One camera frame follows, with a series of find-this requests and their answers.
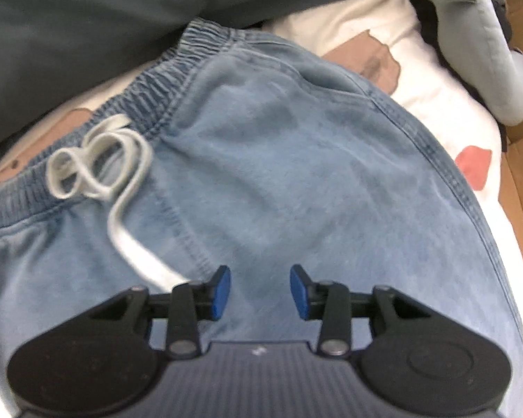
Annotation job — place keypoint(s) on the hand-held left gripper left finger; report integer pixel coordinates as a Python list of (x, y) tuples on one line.
[(221, 291)]

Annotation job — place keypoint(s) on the grey neck pillow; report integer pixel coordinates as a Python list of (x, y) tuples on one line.
[(475, 30)]

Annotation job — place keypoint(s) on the blue denim pants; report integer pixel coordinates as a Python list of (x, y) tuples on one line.
[(287, 161)]

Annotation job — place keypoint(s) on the cream bear print bed sheet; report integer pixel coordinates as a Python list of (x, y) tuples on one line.
[(436, 96)]

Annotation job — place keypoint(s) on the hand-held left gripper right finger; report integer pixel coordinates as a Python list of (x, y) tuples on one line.
[(298, 291)]

